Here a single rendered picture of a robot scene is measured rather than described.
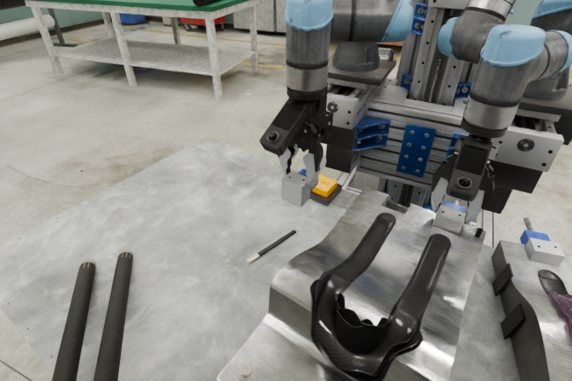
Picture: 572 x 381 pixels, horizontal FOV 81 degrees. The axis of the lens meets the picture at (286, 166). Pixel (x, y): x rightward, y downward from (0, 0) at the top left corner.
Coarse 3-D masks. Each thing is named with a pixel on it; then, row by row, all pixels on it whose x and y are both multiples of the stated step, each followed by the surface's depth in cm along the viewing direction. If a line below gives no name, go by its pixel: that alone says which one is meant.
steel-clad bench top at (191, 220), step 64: (128, 192) 92; (192, 192) 92; (256, 192) 92; (0, 256) 73; (64, 256) 73; (192, 256) 73; (64, 320) 61; (128, 320) 61; (192, 320) 61; (256, 320) 61
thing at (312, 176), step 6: (306, 156) 66; (312, 156) 65; (324, 156) 70; (306, 162) 67; (312, 162) 66; (324, 162) 71; (306, 168) 67; (312, 168) 66; (306, 174) 68; (312, 174) 67; (318, 174) 68; (312, 180) 68; (312, 186) 70
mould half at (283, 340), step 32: (352, 224) 70; (416, 224) 69; (320, 256) 59; (384, 256) 63; (416, 256) 62; (448, 256) 62; (288, 288) 51; (352, 288) 51; (384, 288) 54; (448, 288) 57; (288, 320) 53; (448, 320) 49; (256, 352) 50; (288, 352) 50; (416, 352) 43; (448, 352) 43
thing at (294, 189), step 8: (288, 176) 71; (296, 176) 71; (304, 176) 71; (288, 184) 70; (296, 184) 69; (304, 184) 69; (288, 192) 71; (296, 192) 70; (304, 192) 70; (288, 200) 72; (296, 200) 71; (304, 200) 71
